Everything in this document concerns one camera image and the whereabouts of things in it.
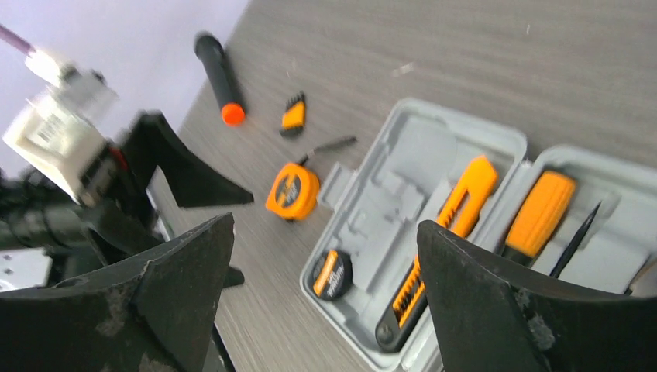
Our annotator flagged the small orange screwdriver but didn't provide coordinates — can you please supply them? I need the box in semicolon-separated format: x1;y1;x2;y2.
549;201;602;278

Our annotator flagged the orange phillips screwdriver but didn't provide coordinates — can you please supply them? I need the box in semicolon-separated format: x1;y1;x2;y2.
501;170;577;266

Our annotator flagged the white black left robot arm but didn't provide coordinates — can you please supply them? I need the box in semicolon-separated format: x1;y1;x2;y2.
1;112;254;284

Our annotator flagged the small round silver disc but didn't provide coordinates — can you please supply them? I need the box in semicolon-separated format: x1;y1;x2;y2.
309;250;353;301

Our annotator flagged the black orange-tipped tool handle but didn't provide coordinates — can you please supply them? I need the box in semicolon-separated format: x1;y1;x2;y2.
194;32;246;126

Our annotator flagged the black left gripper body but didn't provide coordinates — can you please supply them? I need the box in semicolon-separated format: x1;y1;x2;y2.
51;143;163;257

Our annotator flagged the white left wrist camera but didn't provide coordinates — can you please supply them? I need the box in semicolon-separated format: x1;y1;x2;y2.
2;69;116;202

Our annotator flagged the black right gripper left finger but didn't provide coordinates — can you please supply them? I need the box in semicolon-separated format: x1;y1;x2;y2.
1;213;234;371

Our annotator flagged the orange utility knife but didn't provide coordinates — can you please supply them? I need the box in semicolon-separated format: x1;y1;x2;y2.
375;155;498;353

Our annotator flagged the orange tape measure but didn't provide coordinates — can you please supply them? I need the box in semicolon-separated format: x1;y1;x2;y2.
264;135;358;222

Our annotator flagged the grey plastic tool case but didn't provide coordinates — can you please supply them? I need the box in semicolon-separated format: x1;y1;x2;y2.
300;98;656;371

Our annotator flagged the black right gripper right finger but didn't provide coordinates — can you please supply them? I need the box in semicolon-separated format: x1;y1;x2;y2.
417;220;656;371

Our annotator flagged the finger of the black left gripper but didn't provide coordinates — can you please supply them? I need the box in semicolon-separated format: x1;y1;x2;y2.
120;111;254;208

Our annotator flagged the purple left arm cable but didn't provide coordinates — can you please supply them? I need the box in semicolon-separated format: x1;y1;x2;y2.
0;22;67;86

